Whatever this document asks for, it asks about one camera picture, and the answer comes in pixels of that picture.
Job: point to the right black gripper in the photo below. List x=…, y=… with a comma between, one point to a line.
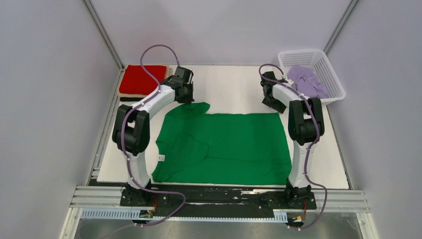
x=280, y=107

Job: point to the aluminium rail frame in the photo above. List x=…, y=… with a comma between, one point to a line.
x=107, y=199

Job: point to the white plastic basket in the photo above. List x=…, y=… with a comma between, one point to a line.
x=319, y=62

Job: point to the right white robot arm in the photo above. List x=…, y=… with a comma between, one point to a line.
x=305, y=127

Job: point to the folded black t shirt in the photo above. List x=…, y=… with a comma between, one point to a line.
x=129, y=99

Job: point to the folded red t shirt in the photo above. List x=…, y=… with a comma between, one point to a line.
x=140, y=80

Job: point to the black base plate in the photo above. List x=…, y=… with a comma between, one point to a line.
x=218, y=201

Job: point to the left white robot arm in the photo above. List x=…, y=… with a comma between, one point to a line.
x=131, y=132

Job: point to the green t shirt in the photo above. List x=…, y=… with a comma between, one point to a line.
x=237, y=149

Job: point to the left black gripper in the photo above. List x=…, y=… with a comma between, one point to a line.
x=190, y=98

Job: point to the purple t shirt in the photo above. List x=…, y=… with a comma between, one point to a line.
x=305, y=81

